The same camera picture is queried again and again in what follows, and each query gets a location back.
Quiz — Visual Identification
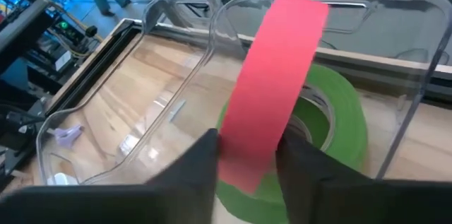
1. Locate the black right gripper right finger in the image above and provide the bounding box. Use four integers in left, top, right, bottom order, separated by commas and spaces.
275, 126, 452, 224

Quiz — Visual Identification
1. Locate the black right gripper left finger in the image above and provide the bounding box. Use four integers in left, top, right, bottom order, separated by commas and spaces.
0, 127, 220, 224

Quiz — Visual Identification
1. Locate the green tape roll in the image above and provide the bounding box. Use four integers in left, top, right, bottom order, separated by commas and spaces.
215, 62, 369, 224

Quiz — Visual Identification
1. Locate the pink tape roll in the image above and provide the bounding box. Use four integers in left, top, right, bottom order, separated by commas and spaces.
216, 0, 331, 195

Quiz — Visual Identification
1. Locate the lilac staple remover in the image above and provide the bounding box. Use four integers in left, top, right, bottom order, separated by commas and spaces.
52, 123, 85, 149

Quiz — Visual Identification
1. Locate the clear plastic bin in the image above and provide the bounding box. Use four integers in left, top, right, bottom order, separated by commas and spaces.
35, 0, 248, 187
210, 0, 452, 183

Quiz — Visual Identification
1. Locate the black power strip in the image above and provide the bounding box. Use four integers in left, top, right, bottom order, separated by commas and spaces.
52, 18, 99, 42

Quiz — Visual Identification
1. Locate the black desk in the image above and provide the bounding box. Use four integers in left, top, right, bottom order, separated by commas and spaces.
0, 0, 53, 73

